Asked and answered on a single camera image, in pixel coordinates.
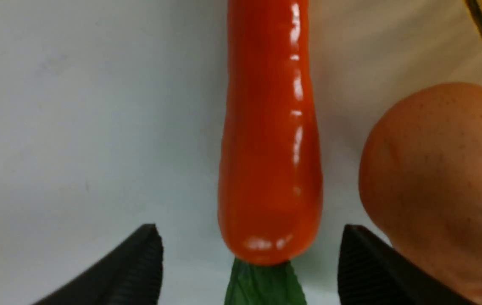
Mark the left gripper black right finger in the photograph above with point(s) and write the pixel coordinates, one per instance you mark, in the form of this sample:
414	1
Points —
370	272

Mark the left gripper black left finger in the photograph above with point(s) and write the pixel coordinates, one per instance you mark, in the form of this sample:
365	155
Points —
131	274

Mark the tan toy potato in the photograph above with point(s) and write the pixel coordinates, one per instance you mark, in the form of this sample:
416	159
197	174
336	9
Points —
420	182

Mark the orange toy carrot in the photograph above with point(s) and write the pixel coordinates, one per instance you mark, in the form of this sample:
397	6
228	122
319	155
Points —
270	191

